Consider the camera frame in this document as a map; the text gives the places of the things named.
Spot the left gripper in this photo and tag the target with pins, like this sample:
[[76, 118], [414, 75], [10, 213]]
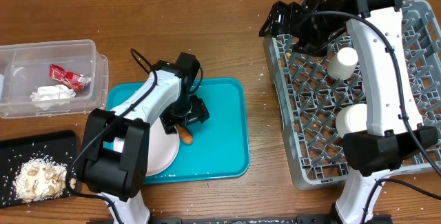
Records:
[[200, 111]]

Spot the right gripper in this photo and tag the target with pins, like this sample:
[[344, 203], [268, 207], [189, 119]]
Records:
[[295, 16]]

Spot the orange carrot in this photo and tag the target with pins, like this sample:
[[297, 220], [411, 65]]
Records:
[[185, 135]]

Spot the large white plate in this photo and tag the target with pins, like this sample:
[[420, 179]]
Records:
[[163, 149]]

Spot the white cup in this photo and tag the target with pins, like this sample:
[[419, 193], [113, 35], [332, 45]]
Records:
[[343, 64]]

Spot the white saucer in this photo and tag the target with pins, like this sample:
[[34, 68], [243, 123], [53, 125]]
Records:
[[352, 119]]

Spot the red snack wrapper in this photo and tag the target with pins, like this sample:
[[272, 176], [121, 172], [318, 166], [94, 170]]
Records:
[[74, 81]]

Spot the white tissue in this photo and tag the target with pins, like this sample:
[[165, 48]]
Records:
[[51, 94]]

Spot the rice and peanut pile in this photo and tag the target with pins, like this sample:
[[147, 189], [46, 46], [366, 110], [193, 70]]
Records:
[[40, 179]]

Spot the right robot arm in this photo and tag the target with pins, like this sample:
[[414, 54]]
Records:
[[395, 129]]

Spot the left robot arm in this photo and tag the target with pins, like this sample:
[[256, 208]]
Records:
[[113, 158]]

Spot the grey dishwasher rack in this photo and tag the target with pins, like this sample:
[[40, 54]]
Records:
[[309, 99]]

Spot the teal plastic tray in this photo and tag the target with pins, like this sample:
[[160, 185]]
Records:
[[220, 147]]

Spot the black tray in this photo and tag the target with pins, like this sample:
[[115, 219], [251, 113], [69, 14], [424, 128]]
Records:
[[58, 147]]

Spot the clear plastic bin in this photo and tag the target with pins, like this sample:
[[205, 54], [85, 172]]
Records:
[[25, 69]]

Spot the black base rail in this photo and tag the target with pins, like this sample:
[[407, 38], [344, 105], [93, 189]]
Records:
[[241, 221]]

